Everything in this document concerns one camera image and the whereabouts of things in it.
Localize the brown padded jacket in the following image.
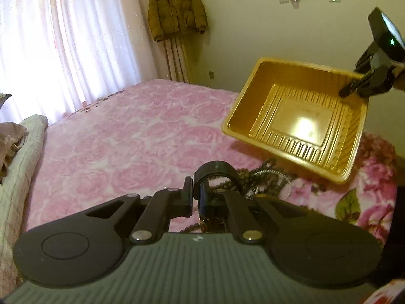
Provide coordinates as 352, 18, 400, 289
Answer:
147, 0, 208, 42

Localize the silver chain bracelet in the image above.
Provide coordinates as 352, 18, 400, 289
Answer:
252, 169, 293, 201

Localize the red and white packet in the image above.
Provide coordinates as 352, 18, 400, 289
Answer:
364, 279, 405, 304

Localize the gold plastic tray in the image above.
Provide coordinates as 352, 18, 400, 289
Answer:
221, 58, 370, 185

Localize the white pink curtain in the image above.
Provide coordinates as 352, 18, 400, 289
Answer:
0, 0, 191, 124

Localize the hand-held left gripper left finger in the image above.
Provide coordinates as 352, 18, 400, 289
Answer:
83, 177, 194, 245

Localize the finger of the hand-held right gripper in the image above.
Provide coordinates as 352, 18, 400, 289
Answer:
338, 71, 375, 99
353, 45, 380, 74

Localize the pink floral blanket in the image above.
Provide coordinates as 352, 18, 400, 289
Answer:
22, 79, 398, 255

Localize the light brown bead strand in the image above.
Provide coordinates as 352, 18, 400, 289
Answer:
180, 218, 229, 234

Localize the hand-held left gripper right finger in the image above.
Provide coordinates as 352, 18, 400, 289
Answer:
199, 191, 305, 245

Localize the dark brown bead necklace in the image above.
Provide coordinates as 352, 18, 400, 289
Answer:
211, 158, 296, 204

